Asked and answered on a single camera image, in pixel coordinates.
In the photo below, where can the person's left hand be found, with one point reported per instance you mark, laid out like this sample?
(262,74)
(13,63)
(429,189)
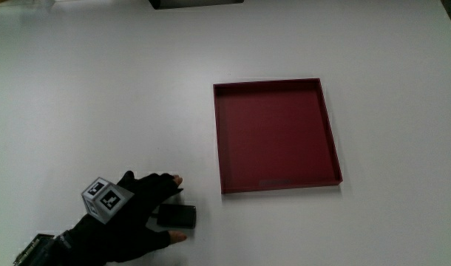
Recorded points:
(133,225)

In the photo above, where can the black charger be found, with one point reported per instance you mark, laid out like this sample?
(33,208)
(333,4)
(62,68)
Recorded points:
(176,216)

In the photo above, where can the black box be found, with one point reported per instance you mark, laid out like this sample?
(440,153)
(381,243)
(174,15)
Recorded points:
(196,3)

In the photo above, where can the white desk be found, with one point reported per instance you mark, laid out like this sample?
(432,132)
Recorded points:
(100,92)

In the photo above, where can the red square tray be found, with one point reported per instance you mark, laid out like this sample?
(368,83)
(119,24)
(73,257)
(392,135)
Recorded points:
(273,136)

